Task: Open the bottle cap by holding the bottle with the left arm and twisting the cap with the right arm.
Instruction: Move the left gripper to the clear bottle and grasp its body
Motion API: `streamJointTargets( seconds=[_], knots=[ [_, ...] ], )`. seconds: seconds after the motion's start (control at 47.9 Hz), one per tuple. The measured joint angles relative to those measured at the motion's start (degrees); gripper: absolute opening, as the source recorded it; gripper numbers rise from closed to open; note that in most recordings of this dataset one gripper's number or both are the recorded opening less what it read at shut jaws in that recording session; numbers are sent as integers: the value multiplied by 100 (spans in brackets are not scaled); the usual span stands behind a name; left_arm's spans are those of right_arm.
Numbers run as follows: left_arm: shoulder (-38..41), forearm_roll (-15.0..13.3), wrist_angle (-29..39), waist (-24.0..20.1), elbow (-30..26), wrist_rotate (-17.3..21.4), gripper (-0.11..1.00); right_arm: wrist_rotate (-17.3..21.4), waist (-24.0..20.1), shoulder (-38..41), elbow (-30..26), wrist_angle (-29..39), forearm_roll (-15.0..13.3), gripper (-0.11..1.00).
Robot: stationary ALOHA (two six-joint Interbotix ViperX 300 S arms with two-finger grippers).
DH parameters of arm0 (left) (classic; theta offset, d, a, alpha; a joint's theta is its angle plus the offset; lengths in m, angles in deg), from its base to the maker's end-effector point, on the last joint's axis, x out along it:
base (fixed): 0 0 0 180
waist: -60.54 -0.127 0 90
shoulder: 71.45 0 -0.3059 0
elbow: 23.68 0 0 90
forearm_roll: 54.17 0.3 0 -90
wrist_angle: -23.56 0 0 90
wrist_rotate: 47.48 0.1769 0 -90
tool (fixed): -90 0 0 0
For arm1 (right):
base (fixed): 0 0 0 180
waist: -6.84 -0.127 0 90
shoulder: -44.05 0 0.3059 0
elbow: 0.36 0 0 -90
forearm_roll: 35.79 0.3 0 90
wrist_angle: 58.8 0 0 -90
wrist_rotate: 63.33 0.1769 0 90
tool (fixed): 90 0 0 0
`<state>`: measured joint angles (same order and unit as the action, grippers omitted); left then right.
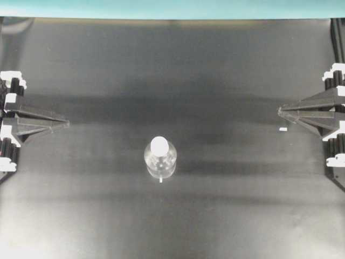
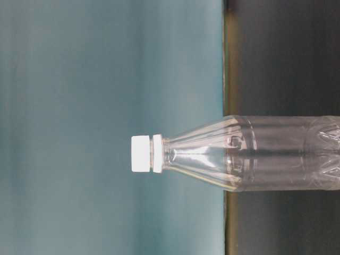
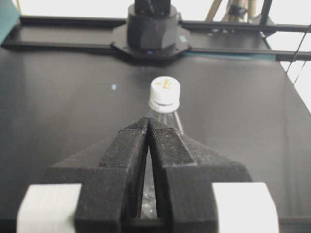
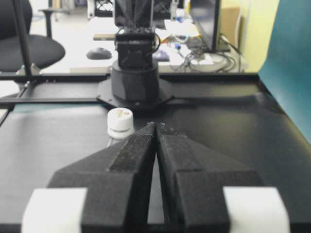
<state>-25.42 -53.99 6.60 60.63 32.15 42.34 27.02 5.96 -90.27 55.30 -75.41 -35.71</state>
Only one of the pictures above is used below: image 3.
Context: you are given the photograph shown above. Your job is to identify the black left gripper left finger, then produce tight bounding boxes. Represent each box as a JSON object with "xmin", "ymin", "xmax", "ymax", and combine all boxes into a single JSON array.
[{"xmin": 17, "ymin": 118, "xmax": 149, "ymax": 233}]

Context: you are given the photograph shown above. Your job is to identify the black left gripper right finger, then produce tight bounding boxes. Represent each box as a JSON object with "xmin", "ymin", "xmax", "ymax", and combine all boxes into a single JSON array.
[{"xmin": 148, "ymin": 119, "xmax": 279, "ymax": 233}]

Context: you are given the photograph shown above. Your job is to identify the clear plastic bottle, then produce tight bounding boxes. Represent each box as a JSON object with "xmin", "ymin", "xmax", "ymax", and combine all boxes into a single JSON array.
[{"xmin": 141, "ymin": 110, "xmax": 183, "ymax": 219}]

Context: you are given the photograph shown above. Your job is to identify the white bottle cap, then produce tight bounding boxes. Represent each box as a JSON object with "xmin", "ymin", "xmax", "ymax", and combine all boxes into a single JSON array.
[{"xmin": 148, "ymin": 76, "xmax": 181, "ymax": 114}]

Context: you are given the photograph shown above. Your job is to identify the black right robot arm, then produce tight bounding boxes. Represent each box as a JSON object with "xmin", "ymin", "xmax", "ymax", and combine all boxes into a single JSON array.
[{"xmin": 111, "ymin": 0, "xmax": 191, "ymax": 62}]

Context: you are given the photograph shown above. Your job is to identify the tripod legs behind table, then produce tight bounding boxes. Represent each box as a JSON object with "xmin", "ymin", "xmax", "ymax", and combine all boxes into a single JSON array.
[{"xmin": 204, "ymin": 0, "xmax": 274, "ymax": 25}]

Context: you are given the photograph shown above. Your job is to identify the black aluminium frame rail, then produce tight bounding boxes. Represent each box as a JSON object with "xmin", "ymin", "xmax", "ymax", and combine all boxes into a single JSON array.
[{"xmin": 1, "ymin": 16, "xmax": 311, "ymax": 61}]

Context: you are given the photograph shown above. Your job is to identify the black thin cable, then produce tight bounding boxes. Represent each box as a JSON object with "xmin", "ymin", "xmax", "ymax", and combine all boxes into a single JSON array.
[{"xmin": 285, "ymin": 23, "xmax": 311, "ymax": 85}]

